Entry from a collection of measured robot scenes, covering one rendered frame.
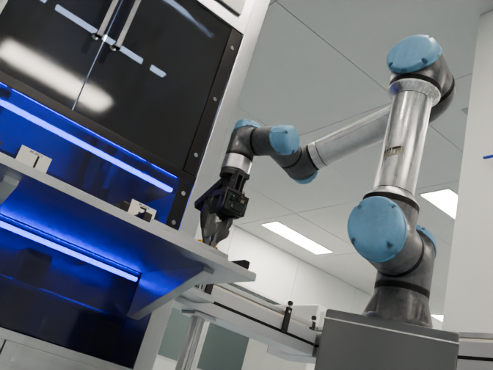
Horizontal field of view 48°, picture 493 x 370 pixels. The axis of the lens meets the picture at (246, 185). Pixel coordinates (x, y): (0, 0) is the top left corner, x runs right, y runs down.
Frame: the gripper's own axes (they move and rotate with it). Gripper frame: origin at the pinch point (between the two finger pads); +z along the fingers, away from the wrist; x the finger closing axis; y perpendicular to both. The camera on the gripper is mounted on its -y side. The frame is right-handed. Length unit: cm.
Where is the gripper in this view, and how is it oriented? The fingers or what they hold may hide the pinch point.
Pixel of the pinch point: (207, 246)
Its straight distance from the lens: 140.8
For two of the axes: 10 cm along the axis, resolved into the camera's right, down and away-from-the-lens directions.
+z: -2.6, 8.8, -3.9
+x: 7.6, 4.4, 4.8
